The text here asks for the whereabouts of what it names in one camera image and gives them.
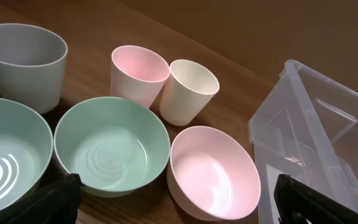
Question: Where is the mint green bowl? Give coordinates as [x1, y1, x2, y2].
[54, 96, 171, 197]
[0, 98, 53, 211]

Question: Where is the grey plastic cup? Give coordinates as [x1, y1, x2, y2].
[0, 23, 68, 114]

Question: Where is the pink plastic bowl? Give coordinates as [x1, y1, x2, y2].
[167, 126, 261, 221]

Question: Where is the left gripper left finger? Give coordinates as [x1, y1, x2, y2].
[0, 174, 83, 224]

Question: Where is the pink plastic cup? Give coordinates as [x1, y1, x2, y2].
[110, 45, 170, 108]

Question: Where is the mint green bowl right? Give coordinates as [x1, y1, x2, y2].
[54, 96, 171, 197]

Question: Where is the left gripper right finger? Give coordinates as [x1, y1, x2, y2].
[274, 174, 358, 224]

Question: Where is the mint green bowl left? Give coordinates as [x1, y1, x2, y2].
[0, 98, 53, 211]

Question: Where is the cream plastic cup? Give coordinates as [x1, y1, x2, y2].
[159, 59, 219, 126]

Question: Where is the clear plastic storage container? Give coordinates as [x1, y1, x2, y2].
[249, 60, 358, 224]

